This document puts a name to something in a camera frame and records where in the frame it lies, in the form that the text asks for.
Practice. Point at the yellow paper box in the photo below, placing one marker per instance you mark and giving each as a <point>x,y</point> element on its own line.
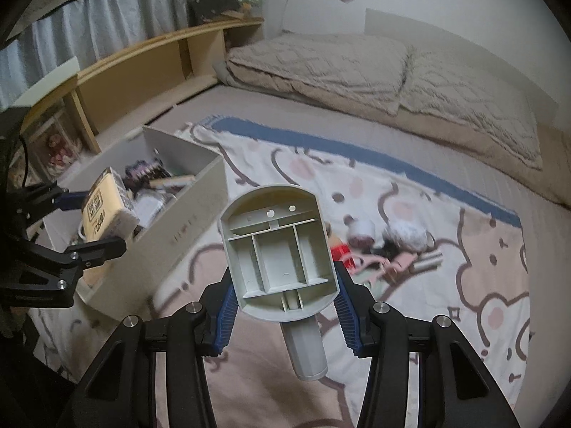
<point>105,209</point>

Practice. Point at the printed blanket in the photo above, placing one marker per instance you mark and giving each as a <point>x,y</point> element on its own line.
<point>428,334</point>

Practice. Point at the white storage box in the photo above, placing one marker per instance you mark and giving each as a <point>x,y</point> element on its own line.
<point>187,223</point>

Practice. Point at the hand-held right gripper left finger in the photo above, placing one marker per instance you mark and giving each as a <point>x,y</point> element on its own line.
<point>225,319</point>

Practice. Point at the dark purple hair claw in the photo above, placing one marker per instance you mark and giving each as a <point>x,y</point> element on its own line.
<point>145,171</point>

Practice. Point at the pink scissors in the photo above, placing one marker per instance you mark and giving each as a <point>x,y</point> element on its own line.
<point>370,261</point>

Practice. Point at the beige fluffy bed cover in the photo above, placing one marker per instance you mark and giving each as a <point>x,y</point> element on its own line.
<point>535,178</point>

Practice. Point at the red foil packet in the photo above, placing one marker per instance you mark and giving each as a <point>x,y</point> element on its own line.
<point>341,252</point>

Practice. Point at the grey curtain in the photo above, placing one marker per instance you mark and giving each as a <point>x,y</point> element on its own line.
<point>89,31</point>

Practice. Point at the wooden shelf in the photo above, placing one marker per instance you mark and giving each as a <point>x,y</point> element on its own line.
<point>147,67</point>

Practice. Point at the small wooden block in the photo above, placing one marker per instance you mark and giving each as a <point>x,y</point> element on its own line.
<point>174,180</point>

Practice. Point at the dark bag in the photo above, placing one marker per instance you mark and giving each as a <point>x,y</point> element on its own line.
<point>212,6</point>

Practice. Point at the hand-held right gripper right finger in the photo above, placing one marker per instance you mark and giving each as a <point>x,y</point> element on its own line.
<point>347,319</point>

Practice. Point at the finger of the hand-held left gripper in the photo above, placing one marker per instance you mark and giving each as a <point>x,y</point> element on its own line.
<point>89,252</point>
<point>71,200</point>

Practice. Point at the white tape roll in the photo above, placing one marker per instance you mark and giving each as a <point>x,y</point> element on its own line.
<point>361,232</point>

